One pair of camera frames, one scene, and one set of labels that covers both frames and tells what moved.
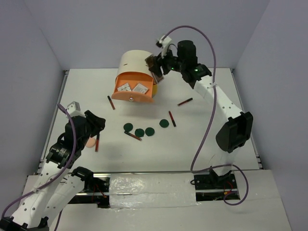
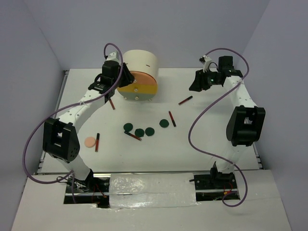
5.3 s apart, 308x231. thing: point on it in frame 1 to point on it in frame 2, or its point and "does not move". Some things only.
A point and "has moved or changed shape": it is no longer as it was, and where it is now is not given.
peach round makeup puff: (91, 142) does not move
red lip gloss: (111, 102) does not move
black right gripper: (156, 69) to (199, 82)
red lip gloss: (172, 119) does not move
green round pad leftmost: (128, 127) does not move
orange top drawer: (134, 86) has moved or changed shape
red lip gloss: (97, 143) does not move
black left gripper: (97, 122) to (128, 77)
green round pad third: (149, 131) does not move
